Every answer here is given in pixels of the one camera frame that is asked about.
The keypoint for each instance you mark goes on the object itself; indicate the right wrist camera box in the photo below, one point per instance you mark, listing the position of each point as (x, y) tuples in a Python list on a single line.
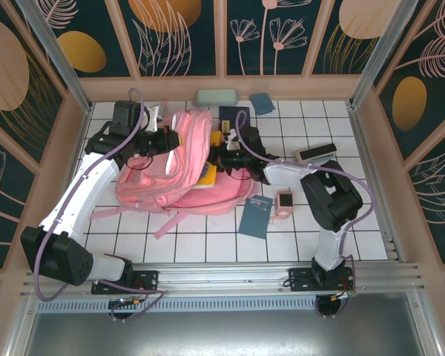
[(231, 139)]

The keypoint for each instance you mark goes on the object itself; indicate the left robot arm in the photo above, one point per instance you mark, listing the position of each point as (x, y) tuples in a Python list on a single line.
[(85, 193)]

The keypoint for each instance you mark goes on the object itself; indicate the aluminium frame post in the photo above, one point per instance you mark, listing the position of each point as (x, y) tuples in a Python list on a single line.
[(383, 48), (57, 55)]

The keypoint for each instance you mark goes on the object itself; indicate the grey metal panel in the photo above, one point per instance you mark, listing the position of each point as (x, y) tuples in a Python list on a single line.
[(222, 333)]

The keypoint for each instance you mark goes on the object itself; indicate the small pink cube toy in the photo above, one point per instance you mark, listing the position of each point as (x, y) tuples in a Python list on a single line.
[(285, 202)]

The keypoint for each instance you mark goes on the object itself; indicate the aluminium mounting rail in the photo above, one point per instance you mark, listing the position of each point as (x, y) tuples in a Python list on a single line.
[(222, 276)]

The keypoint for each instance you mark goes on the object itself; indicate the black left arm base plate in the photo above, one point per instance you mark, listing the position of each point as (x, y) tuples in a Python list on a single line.
[(148, 280)]

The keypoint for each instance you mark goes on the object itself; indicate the mint green pencil case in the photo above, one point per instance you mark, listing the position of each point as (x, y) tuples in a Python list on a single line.
[(217, 97)]

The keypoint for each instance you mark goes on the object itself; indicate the black board eraser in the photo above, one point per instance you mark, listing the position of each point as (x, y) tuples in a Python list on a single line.
[(317, 150)]

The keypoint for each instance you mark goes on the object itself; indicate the thin navy book yellow label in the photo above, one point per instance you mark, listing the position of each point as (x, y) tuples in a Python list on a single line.
[(231, 113)]

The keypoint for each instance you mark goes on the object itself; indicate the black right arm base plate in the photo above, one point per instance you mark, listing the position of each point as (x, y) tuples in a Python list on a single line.
[(300, 280)]

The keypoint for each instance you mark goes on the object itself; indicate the aluminium side rail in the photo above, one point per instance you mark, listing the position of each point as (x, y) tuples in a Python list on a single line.
[(365, 148)]

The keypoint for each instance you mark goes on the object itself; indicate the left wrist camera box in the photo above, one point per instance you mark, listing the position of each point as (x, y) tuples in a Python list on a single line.
[(155, 118)]

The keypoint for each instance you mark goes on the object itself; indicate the black electronics module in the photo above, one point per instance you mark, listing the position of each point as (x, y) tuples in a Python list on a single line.
[(330, 308), (120, 311)]

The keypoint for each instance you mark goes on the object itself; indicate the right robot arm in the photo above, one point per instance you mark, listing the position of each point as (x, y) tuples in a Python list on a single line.
[(333, 196)]

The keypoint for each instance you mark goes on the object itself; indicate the small teal notebook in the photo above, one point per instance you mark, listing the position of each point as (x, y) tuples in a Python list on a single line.
[(262, 104)]

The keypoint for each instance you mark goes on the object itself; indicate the large teal notebook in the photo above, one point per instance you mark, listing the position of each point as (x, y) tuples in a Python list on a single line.
[(256, 220)]

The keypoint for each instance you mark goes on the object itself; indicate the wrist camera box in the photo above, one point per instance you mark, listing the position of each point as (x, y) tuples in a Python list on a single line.
[(155, 118), (231, 139)]

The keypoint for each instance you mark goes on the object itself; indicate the pink backpack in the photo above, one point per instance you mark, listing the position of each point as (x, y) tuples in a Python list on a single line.
[(152, 185)]

